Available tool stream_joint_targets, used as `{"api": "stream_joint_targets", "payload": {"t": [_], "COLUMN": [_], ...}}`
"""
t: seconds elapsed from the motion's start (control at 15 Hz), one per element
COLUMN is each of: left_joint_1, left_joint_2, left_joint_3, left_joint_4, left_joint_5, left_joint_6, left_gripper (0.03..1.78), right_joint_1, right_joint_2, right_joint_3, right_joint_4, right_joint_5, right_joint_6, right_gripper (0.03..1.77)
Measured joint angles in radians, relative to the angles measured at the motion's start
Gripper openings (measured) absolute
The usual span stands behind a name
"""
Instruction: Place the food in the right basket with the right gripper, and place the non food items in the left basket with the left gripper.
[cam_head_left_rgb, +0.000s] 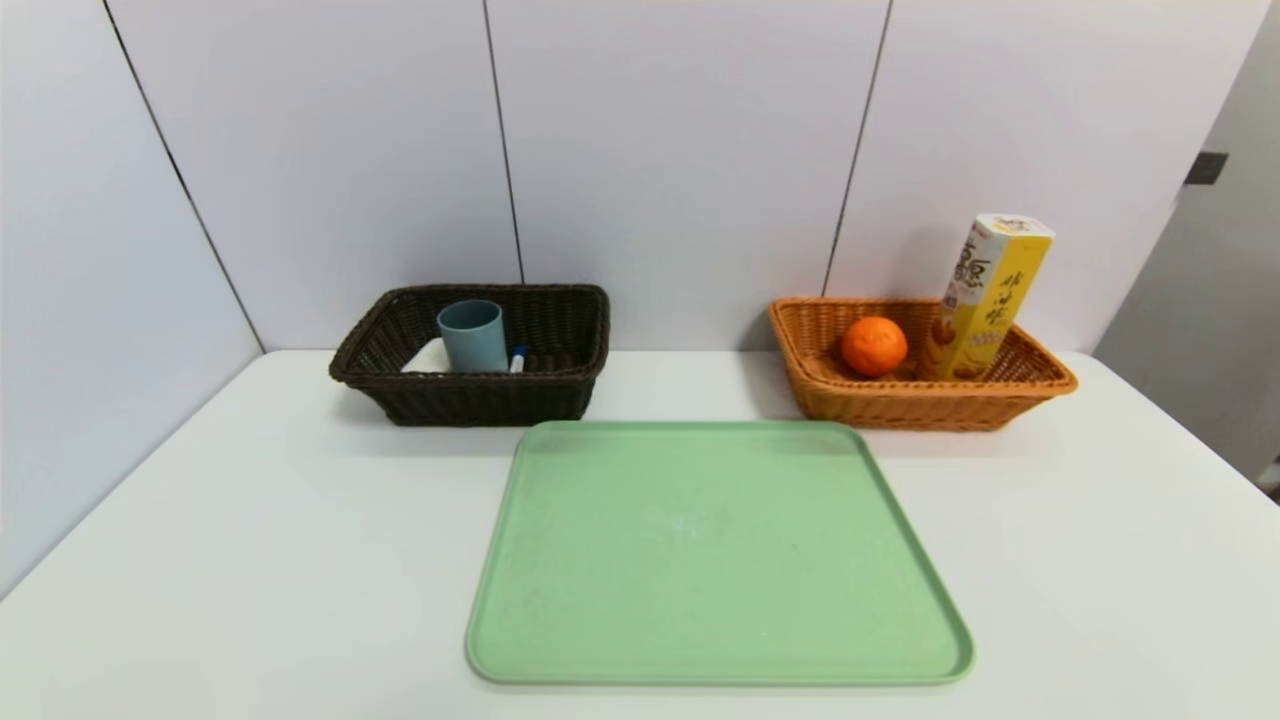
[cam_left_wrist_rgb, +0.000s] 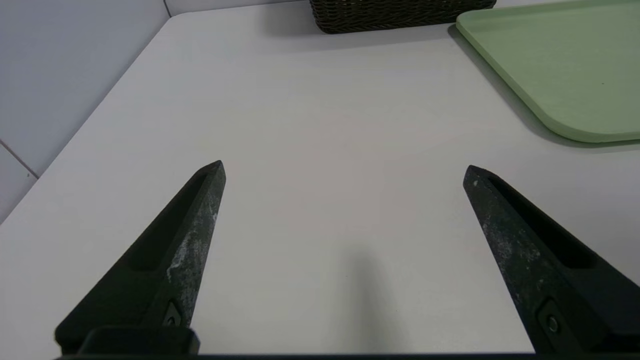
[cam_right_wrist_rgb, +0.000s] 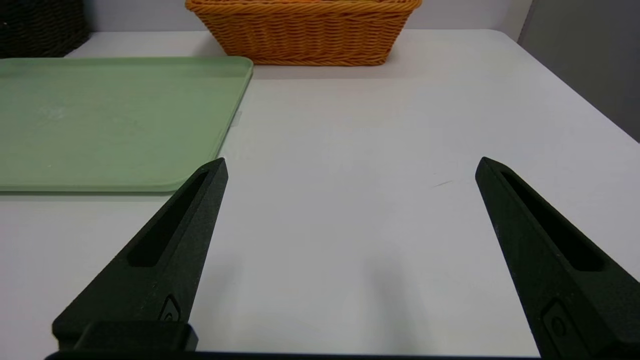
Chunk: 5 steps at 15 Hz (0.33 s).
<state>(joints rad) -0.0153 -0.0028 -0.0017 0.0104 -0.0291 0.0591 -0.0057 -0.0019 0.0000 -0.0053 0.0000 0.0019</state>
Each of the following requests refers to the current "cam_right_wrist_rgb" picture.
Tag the light green plastic tray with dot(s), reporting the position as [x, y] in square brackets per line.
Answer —
[110, 120]

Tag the dark brown wicker basket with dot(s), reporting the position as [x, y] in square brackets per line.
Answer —
[40, 27]

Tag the orange wicker basket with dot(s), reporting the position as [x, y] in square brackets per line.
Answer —
[305, 35]

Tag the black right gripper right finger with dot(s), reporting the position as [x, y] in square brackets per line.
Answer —
[565, 280]

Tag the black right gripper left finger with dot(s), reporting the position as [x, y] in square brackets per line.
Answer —
[160, 265]

